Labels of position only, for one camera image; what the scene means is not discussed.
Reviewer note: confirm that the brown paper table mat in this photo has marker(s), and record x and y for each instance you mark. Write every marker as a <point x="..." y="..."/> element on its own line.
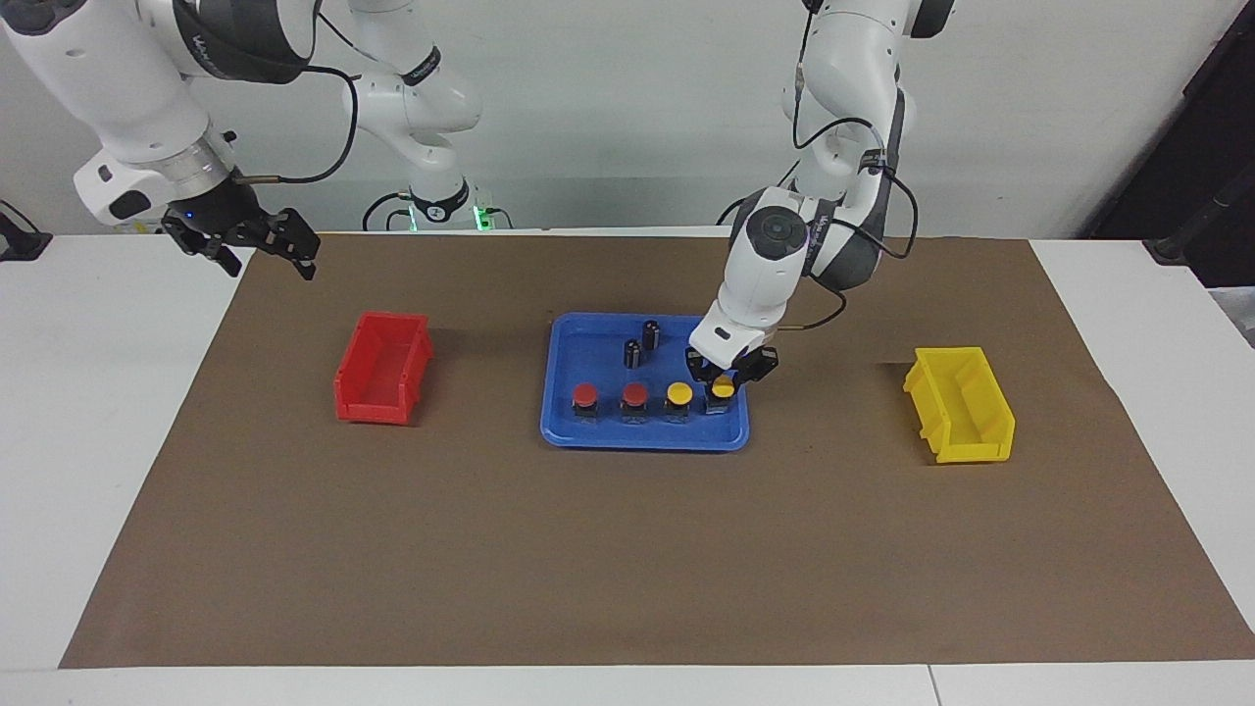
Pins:
<point x="627" y="549"/>

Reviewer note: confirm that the black stand pole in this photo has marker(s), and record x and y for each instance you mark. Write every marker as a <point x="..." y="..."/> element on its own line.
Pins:
<point x="1201" y="221"/>

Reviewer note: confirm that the black clamp mount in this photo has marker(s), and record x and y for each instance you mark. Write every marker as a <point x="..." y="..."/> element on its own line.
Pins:
<point x="20" y="240"/>

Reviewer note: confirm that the yellow plastic parts bin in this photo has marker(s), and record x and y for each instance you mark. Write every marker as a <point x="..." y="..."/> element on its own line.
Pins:
<point x="971" y="446"/>

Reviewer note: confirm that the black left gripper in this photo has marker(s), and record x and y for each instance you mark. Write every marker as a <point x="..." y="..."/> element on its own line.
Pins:
<point x="730" y="365"/>

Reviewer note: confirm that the yellow push button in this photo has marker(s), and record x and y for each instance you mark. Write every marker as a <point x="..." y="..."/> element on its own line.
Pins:
<point x="723" y="389"/>
<point x="678" y="393"/>

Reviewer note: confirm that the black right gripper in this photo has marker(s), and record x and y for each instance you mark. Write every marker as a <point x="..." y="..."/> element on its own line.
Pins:
<point x="221" y="221"/>

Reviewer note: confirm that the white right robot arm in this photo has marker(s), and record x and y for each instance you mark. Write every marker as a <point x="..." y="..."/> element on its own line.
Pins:
<point x="118" y="78"/>

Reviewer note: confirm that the red plastic parts bin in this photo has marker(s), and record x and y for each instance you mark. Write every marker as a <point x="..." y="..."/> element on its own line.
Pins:
<point x="373" y="402"/>

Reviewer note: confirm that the blue plastic tray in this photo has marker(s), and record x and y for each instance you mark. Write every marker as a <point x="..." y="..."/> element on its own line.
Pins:
<point x="588" y="353"/>

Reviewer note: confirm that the black side panel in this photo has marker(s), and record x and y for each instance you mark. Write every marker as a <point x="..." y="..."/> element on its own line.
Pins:
<point x="1216" y="98"/>

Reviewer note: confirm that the white cardboard box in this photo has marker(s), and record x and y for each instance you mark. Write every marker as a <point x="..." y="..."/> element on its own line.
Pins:
<point x="145" y="227"/>

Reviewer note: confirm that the black cylindrical capacitor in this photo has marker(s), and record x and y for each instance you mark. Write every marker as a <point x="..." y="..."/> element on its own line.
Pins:
<point x="651" y="333"/>
<point x="633" y="355"/>

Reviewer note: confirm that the green lit base connector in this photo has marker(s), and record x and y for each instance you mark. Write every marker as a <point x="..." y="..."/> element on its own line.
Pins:
<point x="481" y="218"/>

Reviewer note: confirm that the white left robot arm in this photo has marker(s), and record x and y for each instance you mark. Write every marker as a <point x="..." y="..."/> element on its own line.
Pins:
<point x="765" y="265"/>

